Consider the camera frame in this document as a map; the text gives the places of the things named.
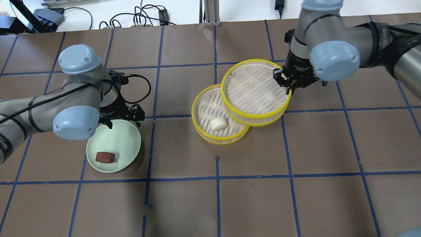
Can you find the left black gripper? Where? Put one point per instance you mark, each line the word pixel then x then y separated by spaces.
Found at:
pixel 115 112

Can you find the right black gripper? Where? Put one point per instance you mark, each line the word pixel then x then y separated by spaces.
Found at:
pixel 298 65

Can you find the brown red bun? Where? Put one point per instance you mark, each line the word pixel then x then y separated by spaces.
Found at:
pixel 105 157

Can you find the yellow steamer layer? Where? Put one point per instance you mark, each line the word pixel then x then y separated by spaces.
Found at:
pixel 208 105
pixel 251 95

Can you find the white steamed bun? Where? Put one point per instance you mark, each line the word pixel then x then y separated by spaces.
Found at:
pixel 218 123

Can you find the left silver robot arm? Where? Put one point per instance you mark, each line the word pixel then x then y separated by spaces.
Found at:
pixel 90 95

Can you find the light green plate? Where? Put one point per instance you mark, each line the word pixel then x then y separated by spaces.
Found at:
pixel 124 140

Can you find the black power adapter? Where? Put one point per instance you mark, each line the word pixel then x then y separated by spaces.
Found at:
pixel 163 17

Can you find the aluminium frame post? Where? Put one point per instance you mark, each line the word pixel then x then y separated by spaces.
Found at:
pixel 209 13

